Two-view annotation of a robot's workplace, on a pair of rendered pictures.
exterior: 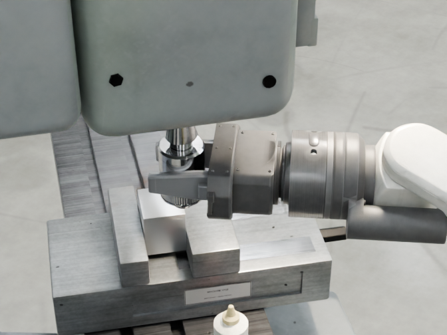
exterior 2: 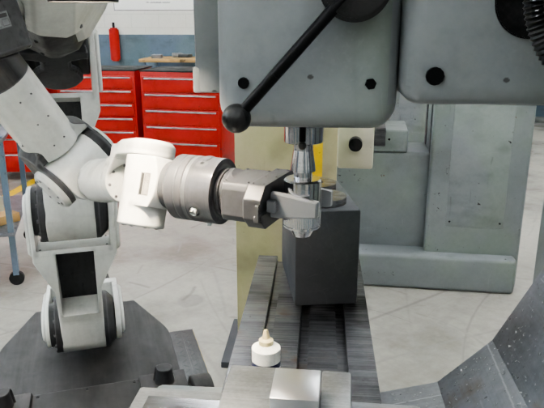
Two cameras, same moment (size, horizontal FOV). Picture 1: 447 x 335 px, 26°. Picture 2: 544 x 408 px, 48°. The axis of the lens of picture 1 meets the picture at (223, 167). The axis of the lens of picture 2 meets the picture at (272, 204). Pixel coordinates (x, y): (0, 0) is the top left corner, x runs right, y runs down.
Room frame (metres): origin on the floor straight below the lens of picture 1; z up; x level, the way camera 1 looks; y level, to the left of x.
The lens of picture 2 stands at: (1.51, 0.23, 1.42)
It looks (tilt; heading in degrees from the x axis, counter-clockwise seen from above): 17 degrees down; 198
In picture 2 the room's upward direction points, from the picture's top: straight up
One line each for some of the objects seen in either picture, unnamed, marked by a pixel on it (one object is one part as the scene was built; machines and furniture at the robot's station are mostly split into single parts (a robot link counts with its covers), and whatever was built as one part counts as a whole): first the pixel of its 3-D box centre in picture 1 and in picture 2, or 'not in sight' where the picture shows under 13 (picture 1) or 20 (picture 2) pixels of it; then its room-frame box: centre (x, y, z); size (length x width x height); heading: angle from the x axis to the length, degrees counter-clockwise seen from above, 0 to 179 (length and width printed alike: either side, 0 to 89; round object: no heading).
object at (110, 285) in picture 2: not in sight; (83, 312); (0.25, -0.69, 0.68); 0.21 x 0.20 x 0.13; 35
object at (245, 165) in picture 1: (271, 174); (236, 194); (0.78, -0.05, 1.20); 0.13 x 0.12 x 0.10; 175
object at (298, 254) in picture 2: not in sight; (316, 235); (0.36, -0.04, 1.00); 0.22 x 0.12 x 0.20; 23
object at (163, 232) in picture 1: (161, 219); (295, 406); (0.94, 0.08, 1.01); 0.06 x 0.05 x 0.06; 11
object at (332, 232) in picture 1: (330, 234); not in sight; (0.98, -0.14, 0.95); 0.04 x 0.02 x 0.02; 101
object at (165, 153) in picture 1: (181, 147); (303, 181); (0.79, 0.04, 1.23); 0.05 x 0.05 x 0.01
